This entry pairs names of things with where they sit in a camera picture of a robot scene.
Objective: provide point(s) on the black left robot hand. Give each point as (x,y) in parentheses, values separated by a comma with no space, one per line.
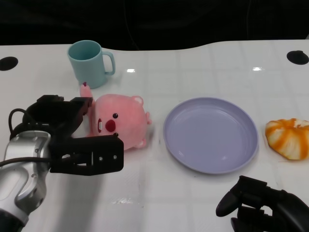
(58,113)

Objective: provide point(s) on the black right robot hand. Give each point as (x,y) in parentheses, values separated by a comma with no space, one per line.
(285,205)

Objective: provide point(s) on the pink plush beaver doll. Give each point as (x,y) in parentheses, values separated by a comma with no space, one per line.
(128,111)

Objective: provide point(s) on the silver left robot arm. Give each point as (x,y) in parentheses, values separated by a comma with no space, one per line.
(19,183)

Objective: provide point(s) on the lavender plastic plate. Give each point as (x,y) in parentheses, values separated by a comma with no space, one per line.
(210,135)

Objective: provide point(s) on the teal plastic mug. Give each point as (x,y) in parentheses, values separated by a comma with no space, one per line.
(88,68)

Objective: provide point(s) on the orange striped bread toy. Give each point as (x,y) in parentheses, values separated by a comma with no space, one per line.
(287,140)

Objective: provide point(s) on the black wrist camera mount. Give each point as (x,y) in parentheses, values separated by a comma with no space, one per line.
(106,149)

